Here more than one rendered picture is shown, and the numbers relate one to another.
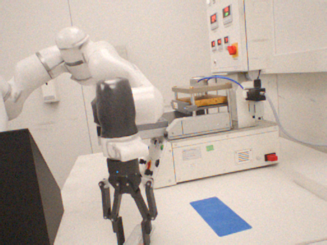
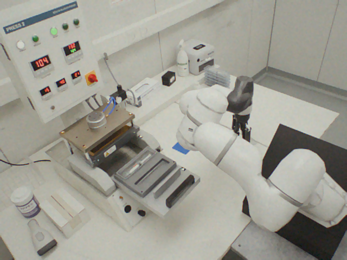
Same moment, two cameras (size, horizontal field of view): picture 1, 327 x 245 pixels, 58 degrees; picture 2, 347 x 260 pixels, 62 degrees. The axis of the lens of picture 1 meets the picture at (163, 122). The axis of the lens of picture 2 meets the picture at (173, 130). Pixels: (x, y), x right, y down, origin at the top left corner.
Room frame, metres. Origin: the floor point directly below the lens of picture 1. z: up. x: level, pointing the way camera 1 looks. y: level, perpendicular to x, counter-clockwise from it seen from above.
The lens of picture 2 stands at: (1.57, 0.82, 1.86)
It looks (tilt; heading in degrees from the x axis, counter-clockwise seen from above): 40 degrees down; 236
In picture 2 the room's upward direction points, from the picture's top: 7 degrees counter-clockwise
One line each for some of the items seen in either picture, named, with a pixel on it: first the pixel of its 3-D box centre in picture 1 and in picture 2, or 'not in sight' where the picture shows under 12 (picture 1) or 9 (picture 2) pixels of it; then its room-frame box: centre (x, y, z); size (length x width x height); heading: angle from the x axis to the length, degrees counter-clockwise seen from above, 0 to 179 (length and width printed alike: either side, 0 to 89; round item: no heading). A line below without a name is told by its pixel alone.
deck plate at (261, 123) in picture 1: (210, 126); (102, 150); (1.29, -0.20, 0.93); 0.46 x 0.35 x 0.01; 102
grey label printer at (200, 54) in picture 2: not in sight; (195, 56); (0.29, -0.67, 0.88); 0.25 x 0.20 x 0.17; 92
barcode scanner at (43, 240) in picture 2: not in sight; (37, 234); (1.70, -0.09, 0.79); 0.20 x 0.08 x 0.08; 98
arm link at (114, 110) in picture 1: (112, 104); (239, 95); (0.72, 0.12, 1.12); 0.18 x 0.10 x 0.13; 12
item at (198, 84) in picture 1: (208, 90); (97, 122); (1.27, -0.20, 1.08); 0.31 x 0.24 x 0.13; 12
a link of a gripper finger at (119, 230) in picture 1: (119, 231); not in sight; (0.69, 0.14, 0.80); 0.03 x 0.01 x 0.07; 165
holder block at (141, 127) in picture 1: (144, 122); (145, 169); (1.23, 0.08, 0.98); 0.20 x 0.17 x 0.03; 12
